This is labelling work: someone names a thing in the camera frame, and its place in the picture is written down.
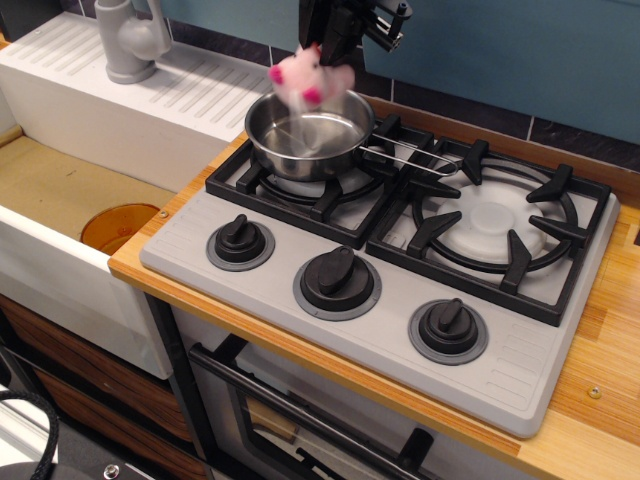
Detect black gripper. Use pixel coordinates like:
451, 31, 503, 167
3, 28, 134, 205
298, 0, 413, 66

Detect pink stuffed pig toy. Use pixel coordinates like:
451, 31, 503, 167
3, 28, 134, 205
268, 43, 355, 156

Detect stainless steel pan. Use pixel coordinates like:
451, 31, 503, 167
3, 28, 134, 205
245, 91, 459, 182

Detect black left stove knob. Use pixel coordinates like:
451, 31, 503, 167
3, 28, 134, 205
206, 214, 276, 272

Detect black stove knob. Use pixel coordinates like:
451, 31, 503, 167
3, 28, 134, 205
293, 246, 382, 322
408, 298, 489, 366
206, 214, 276, 272

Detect black middle stove knob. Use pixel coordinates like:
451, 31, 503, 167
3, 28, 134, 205
293, 246, 382, 322

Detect grey toy stove top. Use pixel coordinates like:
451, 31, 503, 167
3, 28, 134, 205
138, 92, 621, 440

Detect black right stove knob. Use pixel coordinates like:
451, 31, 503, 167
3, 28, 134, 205
408, 298, 489, 366

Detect black left burner grate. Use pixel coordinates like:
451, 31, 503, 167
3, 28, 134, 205
205, 114, 435, 249

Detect black burner grate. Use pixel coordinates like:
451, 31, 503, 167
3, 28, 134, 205
366, 138, 619, 327
205, 114, 435, 249

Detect grey toy faucet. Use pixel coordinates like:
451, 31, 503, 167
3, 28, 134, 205
94, 0, 172, 85

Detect black right burner grate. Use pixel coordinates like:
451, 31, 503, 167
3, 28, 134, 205
366, 138, 619, 327

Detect white toy sink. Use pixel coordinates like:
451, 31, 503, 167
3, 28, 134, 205
1, 13, 270, 379

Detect wooden drawer fronts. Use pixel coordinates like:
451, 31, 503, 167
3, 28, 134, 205
1, 297, 209, 479

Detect oven door with handle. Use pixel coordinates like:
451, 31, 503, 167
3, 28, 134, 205
188, 334, 433, 479

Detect black braided cable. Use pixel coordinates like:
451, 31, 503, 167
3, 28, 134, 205
0, 389, 61, 476

